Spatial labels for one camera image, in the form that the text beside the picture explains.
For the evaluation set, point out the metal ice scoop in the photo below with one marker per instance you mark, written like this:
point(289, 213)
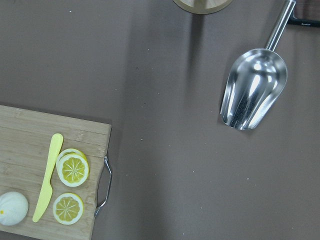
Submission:
point(256, 79)

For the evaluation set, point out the hidden back lemon slice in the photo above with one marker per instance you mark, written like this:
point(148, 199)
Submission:
point(70, 151)

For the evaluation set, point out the upper lemon slice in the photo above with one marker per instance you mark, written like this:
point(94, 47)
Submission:
point(73, 170)

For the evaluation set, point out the yellow plastic knife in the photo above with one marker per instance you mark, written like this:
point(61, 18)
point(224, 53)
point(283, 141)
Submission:
point(46, 190)

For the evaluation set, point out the wooden cutting board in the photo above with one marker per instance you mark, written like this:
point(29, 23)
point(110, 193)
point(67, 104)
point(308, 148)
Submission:
point(25, 137)

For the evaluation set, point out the wooden mug tree stand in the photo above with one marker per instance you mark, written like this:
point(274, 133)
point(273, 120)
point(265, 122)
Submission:
point(202, 7)

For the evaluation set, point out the lower lemon slice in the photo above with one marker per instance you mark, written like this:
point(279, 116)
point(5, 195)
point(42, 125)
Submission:
point(68, 208)

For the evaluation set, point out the black box at edge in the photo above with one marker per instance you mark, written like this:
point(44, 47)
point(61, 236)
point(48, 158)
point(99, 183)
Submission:
point(304, 17)

